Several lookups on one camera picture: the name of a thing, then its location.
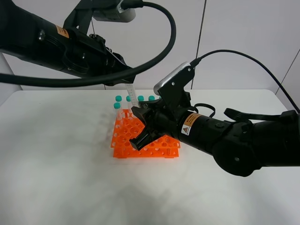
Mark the front left racked test tube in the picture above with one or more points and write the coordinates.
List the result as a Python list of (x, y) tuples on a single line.
[(119, 111)]

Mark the orange plastic test tube rack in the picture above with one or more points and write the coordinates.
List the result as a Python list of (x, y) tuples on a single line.
[(128, 127)]

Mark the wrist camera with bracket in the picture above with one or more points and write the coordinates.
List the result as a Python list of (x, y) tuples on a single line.
[(171, 88), (100, 10)]

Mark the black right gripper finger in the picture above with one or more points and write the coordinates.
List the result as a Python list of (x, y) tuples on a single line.
[(144, 138), (142, 114)]

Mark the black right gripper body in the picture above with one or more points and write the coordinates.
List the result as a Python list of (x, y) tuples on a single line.
[(161, 121)]

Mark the green capped test tube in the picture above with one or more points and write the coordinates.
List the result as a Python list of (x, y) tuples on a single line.
[(132, 94)]

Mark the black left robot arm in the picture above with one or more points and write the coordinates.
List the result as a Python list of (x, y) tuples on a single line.
[(32, 38)]

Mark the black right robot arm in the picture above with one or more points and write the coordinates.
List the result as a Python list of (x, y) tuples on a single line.
[(241, 145)]

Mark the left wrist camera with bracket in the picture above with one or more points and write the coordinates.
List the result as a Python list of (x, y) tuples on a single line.
[(100, 10)]

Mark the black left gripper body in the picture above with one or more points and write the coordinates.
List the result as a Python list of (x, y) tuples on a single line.
[(87, 56)]

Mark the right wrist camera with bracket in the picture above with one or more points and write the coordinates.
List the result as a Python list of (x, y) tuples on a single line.
[(171, 88)]

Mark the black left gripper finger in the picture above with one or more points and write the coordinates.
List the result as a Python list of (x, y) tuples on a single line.
[(127, 80)]

